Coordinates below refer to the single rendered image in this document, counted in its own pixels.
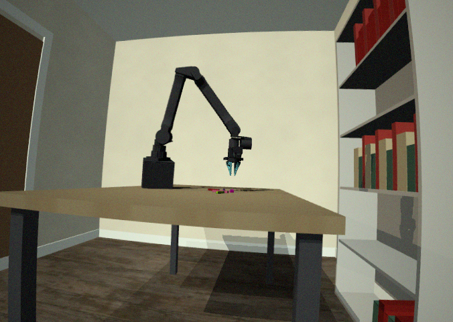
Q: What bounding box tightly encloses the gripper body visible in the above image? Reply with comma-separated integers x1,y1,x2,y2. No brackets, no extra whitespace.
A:
223,157,243,163

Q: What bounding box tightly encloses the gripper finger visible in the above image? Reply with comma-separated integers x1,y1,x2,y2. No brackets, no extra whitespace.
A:
226,162,232,176
234,162,241,175

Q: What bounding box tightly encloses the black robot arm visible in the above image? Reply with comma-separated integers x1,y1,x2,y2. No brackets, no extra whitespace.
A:
146,66,252,161

